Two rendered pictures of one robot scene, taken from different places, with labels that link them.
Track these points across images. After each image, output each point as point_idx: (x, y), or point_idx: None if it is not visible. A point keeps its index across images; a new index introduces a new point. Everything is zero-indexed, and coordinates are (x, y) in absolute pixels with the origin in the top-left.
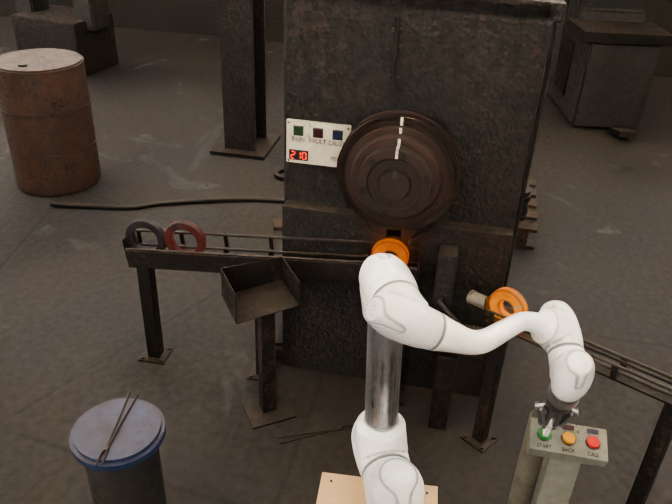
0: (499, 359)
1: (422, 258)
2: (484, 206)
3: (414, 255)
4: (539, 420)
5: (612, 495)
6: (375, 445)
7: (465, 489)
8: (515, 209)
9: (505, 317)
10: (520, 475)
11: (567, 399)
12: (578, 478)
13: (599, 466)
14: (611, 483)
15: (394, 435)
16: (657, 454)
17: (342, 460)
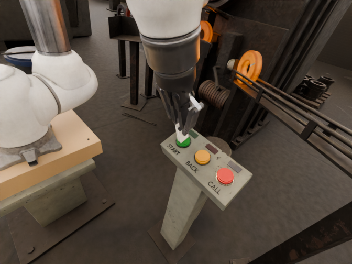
0: (228, 111)
1: (221, 44)
2: (275, 5)
3: (217, 41)
4: (166, 111)
5: (262, 242)
6: (32, 64)
7: (174, 176)
8: (299, 9)
9: (241, 73)
10: None
11: (138, 22)
12: (246, 216)
13: (218, 206)
14: (267, 234)
15: (44, 61)
16: (312, 244)
17: (136, 132)
